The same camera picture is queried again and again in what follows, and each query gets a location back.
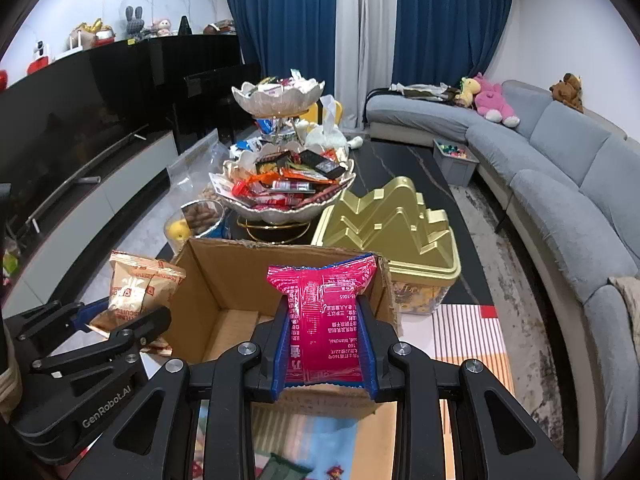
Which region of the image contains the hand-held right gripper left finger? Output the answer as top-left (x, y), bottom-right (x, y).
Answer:
top-left (70, 300), bottom-right (296, 480)

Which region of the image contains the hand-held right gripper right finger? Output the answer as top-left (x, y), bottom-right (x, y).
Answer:
top-left (355, 298), bottom-right (581, 480)

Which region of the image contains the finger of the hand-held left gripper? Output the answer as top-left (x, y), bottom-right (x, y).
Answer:
top-left (2, 299), bottom-right (111, 346)
top-left (30, 307), bottom-right (173, 376)

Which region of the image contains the orange biscuit packet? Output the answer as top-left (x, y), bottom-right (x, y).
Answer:
top-left (87, 250), bottom-right (187, 356)

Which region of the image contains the pink snack packet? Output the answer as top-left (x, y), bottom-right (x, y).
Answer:
top-left (266, 254), bottom-right (378, 388)

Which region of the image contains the cardboard box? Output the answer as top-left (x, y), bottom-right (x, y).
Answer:
top-left (162, 237), bottom-right (401, 423)

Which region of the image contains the colourful play mat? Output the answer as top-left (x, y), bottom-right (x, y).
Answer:
top-left (140, 305), bottom-right (516, 480)

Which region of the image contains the grey television cabinet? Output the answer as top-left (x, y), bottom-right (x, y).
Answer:
top-left (0, 130), bottom-right (178, 311)

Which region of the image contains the clear jar of nuts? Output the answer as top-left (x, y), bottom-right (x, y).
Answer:
top-left (180, 200), bottom-right (226, 238)

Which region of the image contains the gold bowl stand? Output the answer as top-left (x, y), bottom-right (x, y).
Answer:
top-left (235, 110), bottom-right (321, 246)

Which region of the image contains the clear tub with gold lid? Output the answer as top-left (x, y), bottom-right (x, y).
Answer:
top-left (311, 176), bottom-right (462, 317)

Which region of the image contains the large white lotus bowl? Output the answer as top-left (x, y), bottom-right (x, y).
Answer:
top-left (209, 150), bottom-right (357, 225)

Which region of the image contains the grey patterned rug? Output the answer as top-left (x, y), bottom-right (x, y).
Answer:
top-left (450, 180), bottom-right (581, 461)

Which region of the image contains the clear plastic bag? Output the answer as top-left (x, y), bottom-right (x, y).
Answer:
top-left (167, 135), bottom-right (236, 201)

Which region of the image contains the black television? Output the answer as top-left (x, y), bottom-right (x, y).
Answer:
top-left (0, 42), bottom-right (176, 231)

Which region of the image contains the grey toy bin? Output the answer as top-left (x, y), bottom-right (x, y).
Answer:
top-left (432, 139), bottom-right (480, 188)

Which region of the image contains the grey sofa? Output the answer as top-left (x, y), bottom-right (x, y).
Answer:
top-left (365, 80), bottom-right (640, 461)

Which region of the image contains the small white lotus bowl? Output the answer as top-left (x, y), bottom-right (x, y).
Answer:
top-left (231, 79), bottom-right (325, 117)

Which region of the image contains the black piano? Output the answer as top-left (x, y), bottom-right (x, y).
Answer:
top-left (145, 34), bottom-right (263, 153)

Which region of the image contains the pile of clothes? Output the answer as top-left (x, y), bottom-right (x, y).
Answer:
top-left (387, 81), bottom-right (461, 106)

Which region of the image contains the gold ornament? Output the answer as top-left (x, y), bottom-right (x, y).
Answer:
top-left (75, 19), bottom-right (116, 43)

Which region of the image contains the grey rabbit plush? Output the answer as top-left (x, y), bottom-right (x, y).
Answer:
top-left (124, 6), bottom-right (145, 41)

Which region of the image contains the yellow plush toy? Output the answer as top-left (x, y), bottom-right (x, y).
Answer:
top-left (455, 76), bottom-right (481, 108)

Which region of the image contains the pink plush toy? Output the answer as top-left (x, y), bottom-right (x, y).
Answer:
top-left (472, 72), bottom-right (521, 127)

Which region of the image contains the white sheer curtain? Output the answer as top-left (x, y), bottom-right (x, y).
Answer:
top-left (335, 0), bottom-right (401, 128)

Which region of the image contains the blue curtain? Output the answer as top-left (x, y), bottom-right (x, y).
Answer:
top-left (390, 0), bottom-right (516, 88)
top-left (220, 0), bottom-right (341, 133)

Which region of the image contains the brown plush toy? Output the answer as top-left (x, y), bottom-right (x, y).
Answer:
top-left (549, 73), bottom-right (585, 113)

